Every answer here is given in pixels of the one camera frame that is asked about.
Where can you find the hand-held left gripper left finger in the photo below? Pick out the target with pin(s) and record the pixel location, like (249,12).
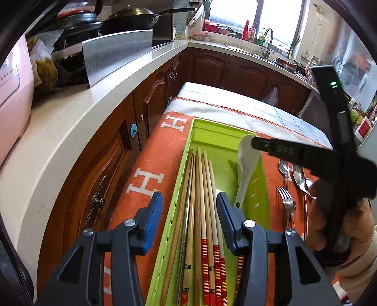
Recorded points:
(153,214)

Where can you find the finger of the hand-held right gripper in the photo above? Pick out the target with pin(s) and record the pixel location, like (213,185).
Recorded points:
(288,151)

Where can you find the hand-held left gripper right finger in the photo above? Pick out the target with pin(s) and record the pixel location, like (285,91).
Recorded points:
(225,217)

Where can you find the medium steel spoon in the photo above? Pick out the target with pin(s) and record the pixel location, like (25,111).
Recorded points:
(283,169)

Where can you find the dark brown wooden chopstick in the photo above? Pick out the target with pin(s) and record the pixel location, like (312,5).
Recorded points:
(179,217)

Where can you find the steel soup spoon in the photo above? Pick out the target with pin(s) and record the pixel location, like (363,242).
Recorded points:
(298,176)

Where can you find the white ceramic spoon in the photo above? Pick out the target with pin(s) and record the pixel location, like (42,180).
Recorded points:
(246,164)

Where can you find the steel fork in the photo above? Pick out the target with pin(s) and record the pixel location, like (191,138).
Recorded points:
(287,201)

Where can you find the grooved metal chopstick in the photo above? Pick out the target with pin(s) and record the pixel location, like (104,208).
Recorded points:
(180,264)

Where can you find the green plastic utensil tray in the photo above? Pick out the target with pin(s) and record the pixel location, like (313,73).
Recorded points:
(218,141)

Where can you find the person's right forearm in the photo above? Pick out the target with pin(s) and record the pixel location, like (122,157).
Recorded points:
(362,264)

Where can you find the person's right hand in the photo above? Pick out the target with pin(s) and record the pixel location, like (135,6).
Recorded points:
(319,211)

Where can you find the grey glass-door side cabinet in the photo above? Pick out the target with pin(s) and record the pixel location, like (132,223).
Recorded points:
(309,106)

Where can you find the red canister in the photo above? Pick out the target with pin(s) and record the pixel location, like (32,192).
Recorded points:
(363,128)

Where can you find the orange printed blanket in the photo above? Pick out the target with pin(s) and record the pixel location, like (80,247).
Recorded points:
(153,164)

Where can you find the translucent plastic sheet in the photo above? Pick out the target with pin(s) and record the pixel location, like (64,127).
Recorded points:
(356,64)

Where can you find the hanging clear plastic bag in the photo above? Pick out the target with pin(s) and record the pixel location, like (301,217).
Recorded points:
(271,97)

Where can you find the stack of dishes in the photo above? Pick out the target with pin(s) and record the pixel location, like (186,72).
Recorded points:
(285,63)

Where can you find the pale checked tablecloth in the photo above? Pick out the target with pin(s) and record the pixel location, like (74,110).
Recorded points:
(235,95)

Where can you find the steel kitchen faucet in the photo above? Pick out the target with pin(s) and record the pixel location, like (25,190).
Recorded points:
(268,44)

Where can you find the green dish soap bottle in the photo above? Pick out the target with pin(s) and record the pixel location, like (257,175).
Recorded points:
(261,39)

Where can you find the brown wooden kitchen cabinets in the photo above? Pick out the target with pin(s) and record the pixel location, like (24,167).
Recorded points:
(206,67)

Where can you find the white kitchen countertop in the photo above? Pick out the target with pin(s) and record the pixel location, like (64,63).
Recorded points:
(73,123)

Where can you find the red bottle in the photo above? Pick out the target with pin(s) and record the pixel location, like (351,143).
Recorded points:
(246,31)

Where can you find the pink plastic basin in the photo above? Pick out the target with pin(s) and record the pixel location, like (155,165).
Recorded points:
(216,27)

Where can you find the kitchen window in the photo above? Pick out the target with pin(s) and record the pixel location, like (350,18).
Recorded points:
(229,14)

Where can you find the steel splash guard plate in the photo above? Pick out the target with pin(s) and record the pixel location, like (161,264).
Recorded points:
(117,56)

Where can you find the pink rice cooker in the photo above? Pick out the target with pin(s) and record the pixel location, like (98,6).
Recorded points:
(14,103)

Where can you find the yellow food bag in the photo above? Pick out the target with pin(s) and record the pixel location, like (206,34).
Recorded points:
(44,67)

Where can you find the black wok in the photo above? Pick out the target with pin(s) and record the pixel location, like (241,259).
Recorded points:
(132,17)

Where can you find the black pressure cooker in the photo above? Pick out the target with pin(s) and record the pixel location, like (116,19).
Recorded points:
(79,20)

